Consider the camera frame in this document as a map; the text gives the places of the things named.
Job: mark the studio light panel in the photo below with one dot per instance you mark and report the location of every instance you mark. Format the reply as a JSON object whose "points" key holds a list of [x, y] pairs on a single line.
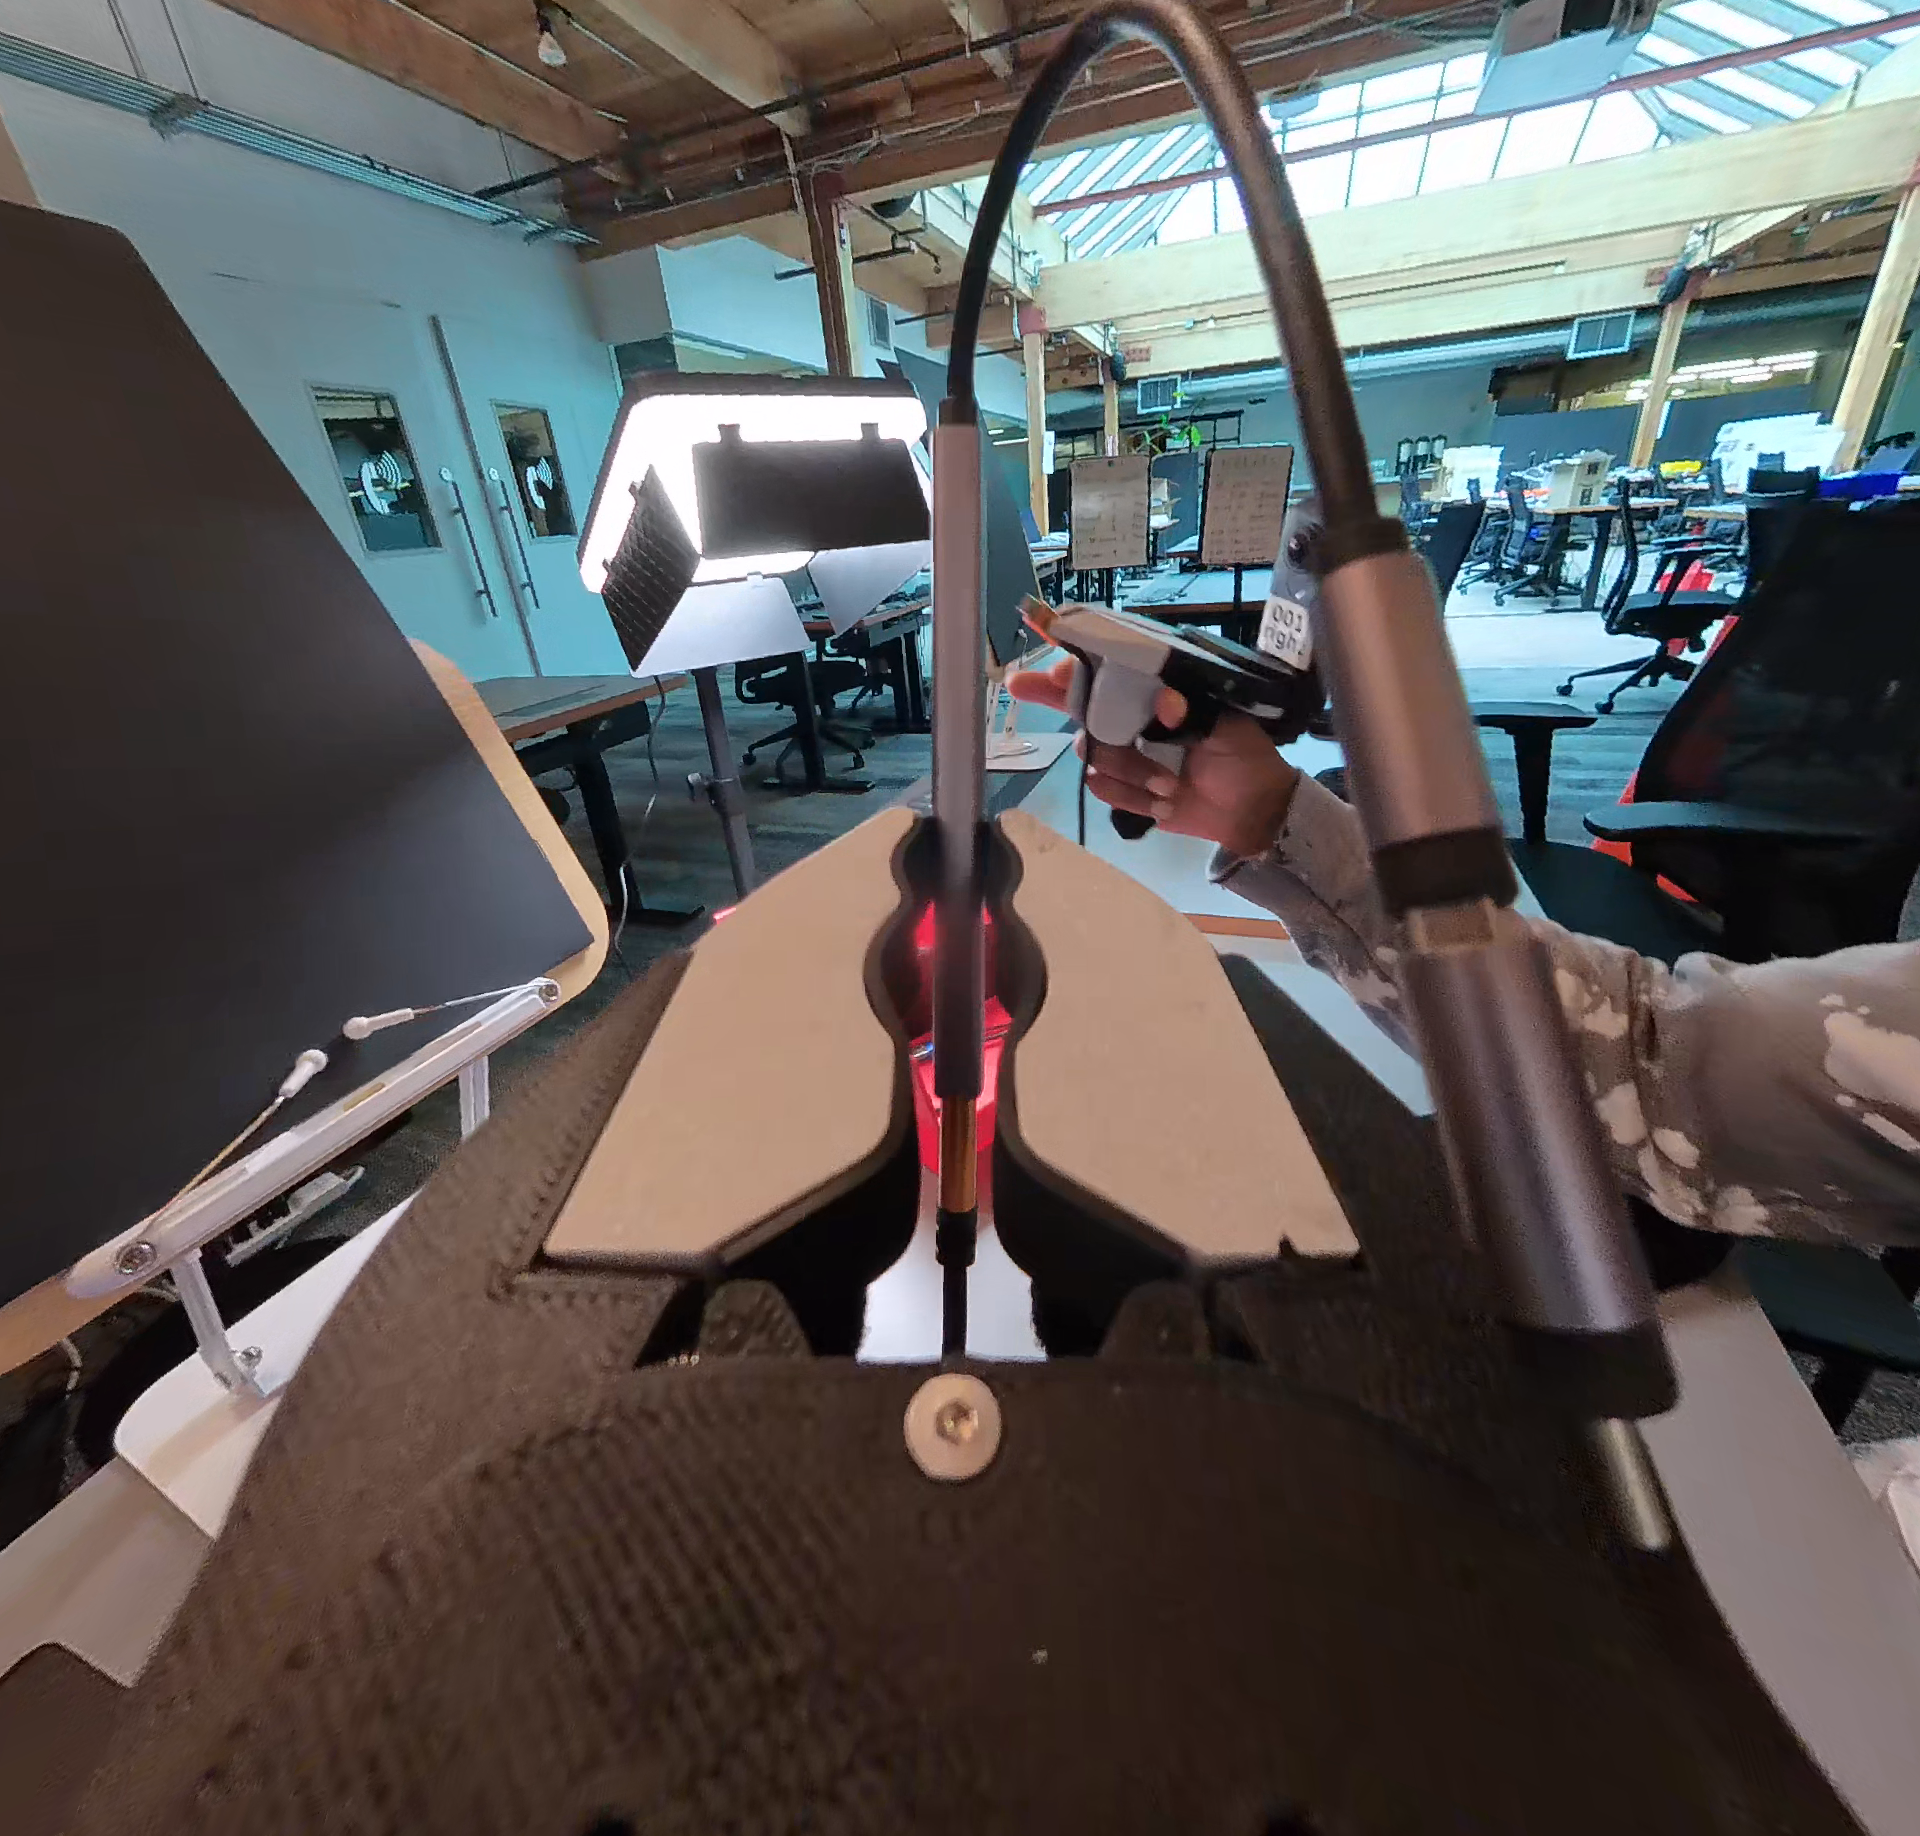
{"points": [[721, 637]]}

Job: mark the white folding board stand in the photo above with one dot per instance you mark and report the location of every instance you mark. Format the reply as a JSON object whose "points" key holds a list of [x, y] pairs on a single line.
{"points": [[1027, 749], [300, 1137]]}

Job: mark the red plastic bin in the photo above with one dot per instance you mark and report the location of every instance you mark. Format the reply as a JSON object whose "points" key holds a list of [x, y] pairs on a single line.
{"points": [[925, 1117]]}

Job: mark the standing whiteboard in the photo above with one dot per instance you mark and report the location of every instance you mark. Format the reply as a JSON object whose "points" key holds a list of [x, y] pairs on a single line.
{"points": [[1110, 513], [1248, 504]]}

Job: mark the ceiling projector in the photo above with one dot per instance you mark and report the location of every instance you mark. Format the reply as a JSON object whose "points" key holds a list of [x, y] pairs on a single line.
{"points": [[1569, 19]]}

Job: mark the person's right forearm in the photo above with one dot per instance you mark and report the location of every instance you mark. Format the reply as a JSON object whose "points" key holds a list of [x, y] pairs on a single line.
{"points": [[1773, 1084]]}

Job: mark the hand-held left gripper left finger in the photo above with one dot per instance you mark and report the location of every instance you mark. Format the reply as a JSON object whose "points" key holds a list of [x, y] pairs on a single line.
{"points": [[738, 1100]]}

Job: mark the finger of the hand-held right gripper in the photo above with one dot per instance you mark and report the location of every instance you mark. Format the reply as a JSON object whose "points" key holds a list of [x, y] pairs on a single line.
{"points": [[1054, 624]]}

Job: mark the black light stand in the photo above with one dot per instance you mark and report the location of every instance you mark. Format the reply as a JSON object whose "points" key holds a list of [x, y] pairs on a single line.
{"points": [[723, 770]]}

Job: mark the person's right hand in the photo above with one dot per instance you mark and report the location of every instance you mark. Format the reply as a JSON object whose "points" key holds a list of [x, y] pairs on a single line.
{"points": [[1216, 787]]}

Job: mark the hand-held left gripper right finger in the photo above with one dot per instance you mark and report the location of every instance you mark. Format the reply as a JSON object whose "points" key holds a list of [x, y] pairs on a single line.
{"points": [[1171, 1100]]}

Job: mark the black mesh office chair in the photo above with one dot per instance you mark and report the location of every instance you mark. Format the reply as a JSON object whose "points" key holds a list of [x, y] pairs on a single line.
{"points": [[1800, 696]]}

